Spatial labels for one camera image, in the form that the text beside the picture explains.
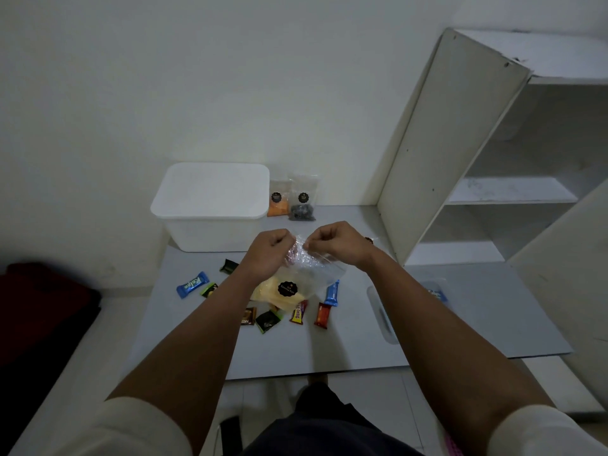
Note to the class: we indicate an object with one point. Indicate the red yellow candy bar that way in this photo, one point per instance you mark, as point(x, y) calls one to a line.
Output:
point(299, 312)

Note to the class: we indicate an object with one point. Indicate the clear plastic container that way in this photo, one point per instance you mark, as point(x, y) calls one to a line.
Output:
point(433, 283)
point(377, 308)

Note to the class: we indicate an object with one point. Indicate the clear bag of orange snacks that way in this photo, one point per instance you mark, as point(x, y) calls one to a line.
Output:
point(278, 208)

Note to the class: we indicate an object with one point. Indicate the long blue candy bar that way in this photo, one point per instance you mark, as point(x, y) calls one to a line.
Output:
point(332, 294)

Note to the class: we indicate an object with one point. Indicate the orange red candy bar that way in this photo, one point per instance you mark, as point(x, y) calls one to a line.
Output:
point(323, 316)

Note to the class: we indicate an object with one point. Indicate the person's left forearm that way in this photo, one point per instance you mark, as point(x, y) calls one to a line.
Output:
point(199, 337)

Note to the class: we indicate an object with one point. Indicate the person's right hand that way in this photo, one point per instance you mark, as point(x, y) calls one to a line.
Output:
point(339, 246)

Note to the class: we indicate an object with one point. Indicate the person's right forearm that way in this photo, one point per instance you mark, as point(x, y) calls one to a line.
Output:
point(446, 341)

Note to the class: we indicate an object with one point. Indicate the person's white shirt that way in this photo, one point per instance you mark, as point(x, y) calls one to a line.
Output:
point(133, 432)

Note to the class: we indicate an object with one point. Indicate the dark red blanket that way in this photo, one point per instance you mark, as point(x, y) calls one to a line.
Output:
point(43, 318)

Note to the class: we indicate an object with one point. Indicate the white shelf cabinet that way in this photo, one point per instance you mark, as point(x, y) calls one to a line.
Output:
point(442, 151)

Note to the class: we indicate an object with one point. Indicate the clear bag of dark snacks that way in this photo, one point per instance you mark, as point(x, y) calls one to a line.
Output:
point(302, 212)

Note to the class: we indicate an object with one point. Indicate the person's left hand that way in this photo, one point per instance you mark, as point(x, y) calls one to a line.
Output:
point(268, 254)

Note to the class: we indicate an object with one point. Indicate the person's black shorts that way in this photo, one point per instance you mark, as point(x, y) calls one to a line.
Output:
point(328, 422)

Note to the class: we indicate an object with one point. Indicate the white lidded storage box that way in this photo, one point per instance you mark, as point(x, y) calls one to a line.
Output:
point(209, 189)

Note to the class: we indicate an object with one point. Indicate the cluster of dark candy packets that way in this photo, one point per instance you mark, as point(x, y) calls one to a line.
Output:
point(268, 321)

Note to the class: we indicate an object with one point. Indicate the blue twist-end candy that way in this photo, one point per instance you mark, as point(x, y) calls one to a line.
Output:
point(192, 284)

